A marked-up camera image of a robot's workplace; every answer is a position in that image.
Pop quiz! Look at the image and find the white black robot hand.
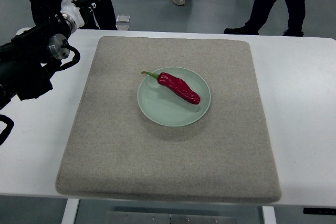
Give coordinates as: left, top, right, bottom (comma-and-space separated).
60, 0, 116, 29

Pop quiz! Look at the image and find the red pepper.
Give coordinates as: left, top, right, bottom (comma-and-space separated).
141, 71, 201, 105

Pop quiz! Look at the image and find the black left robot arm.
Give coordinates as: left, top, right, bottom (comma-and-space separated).
1, 14, 81, 108

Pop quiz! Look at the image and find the pale green plate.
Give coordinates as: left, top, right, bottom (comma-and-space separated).
137, 67, 211, 127

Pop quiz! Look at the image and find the clear floor socket upper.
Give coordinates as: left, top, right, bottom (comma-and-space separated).
116, 14, 130, 23

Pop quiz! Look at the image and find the clear floor socket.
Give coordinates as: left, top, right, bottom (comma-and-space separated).
117, 24, 129, 31
116, 14, 130, 23

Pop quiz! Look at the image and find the clear floor socket lower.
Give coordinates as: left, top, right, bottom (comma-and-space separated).
117, 24, 129, 31

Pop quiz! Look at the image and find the beige felt mat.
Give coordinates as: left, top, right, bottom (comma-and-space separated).
56, 37, 281, 204

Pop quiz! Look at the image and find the white left table leg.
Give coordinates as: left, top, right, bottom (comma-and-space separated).
61, 199, 80, 224

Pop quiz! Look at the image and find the white table leg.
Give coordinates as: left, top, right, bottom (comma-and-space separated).
61, 199, 80, 224
261, 206, 277, 224

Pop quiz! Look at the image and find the white right table leg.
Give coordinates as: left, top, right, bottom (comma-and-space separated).
261, 206, 277, 224

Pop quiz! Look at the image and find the black table control panel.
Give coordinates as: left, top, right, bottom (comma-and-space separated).
303, 207, 336, 216

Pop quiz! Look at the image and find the grey metal base plate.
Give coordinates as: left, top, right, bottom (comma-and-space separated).
105, 211, 237, 224

